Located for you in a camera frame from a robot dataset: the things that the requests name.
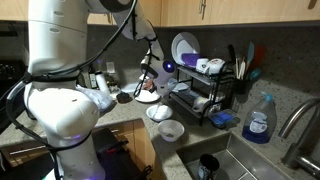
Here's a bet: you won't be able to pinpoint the white bowl on counter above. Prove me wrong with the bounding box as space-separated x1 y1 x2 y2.
145 104 174 122

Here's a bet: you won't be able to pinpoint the small white bowl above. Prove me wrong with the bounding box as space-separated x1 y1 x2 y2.
156 119 185 143

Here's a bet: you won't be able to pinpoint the purple bowl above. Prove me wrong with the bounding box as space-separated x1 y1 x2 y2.
180 52 201 69

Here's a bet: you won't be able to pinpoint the blue dish soap bottle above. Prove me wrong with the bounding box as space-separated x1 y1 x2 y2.
241 91 278 145

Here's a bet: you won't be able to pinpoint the flat white plate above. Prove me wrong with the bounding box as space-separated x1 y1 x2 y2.
134 89 162 104

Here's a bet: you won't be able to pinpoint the pale plastic lid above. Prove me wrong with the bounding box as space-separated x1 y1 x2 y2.
179 83 192 93

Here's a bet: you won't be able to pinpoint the white flat tray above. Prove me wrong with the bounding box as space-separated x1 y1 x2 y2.
120 82 143 94

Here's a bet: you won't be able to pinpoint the grey drip tray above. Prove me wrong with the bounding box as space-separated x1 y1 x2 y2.
169 89 204 118

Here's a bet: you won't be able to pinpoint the small black lid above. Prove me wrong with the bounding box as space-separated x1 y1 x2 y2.
115 92 132 104

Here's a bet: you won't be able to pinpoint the plain white mug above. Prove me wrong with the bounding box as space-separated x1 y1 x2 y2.
195 57 210 73
192 96 210 113

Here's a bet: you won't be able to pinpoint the wooden base cabinet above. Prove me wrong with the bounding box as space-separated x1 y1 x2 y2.
0 118 158 180

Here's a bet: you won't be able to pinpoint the large white dinner plate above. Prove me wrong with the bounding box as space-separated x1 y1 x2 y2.
170 31 201 68

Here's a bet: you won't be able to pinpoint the clear plastic bag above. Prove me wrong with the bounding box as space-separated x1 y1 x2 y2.
76 84 114 114

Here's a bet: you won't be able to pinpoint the white bottle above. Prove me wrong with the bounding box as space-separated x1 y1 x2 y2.
94 70 110 94

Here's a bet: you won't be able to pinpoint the white mug red print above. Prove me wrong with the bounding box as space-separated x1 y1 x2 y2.
204 57 227 75

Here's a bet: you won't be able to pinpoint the blue sponge in holder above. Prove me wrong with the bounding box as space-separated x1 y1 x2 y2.
209 108 241 129

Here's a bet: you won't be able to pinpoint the dark glass bottle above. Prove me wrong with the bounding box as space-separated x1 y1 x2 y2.
87 64 98 90

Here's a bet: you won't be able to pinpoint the black spatula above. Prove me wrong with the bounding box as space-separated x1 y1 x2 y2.
227 43 238 79

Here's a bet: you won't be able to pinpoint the black robot stand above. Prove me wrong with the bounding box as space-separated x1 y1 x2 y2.
91 128 154 180

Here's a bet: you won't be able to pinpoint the black utensil holder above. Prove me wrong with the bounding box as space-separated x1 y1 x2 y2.
233 77 253 95

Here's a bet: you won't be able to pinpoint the white utensil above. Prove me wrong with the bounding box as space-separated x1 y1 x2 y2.
239 56 247 80

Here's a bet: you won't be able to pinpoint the black cup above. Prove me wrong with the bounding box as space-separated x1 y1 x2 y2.
196 153 220 180

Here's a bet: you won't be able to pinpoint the small teal spoon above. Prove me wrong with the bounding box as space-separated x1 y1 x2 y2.
249 68 263 81

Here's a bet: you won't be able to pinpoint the teal spatula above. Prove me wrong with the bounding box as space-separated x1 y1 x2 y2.
246 41 255 79

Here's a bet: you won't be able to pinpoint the red spatula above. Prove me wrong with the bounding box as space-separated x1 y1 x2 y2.
251 44 266 71

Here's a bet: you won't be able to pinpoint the stainless steel sink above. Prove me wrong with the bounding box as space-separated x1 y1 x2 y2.
175 131 291 180

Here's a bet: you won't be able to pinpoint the black stove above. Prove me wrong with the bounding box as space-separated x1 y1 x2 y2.
0 59 29 131

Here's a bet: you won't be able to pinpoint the steel kitchen faucet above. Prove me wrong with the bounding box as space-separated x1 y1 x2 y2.
277 96 320 179

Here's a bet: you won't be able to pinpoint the white wall outlet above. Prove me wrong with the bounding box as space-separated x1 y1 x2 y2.
105 61 116 74

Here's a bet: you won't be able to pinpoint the black wire dish rack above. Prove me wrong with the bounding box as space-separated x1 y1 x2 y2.
168 63 236 127

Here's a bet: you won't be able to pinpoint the metal cabinet handle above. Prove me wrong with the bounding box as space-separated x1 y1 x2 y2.
198 0 207 20

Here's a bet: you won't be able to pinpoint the wooden wall cabinets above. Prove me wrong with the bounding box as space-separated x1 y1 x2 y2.
0 0 320 28

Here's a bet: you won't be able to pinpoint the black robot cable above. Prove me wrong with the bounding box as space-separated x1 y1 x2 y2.
4 0 159 180

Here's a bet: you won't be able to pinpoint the metal drawer handle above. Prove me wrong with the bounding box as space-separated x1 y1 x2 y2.
9 146 43 156

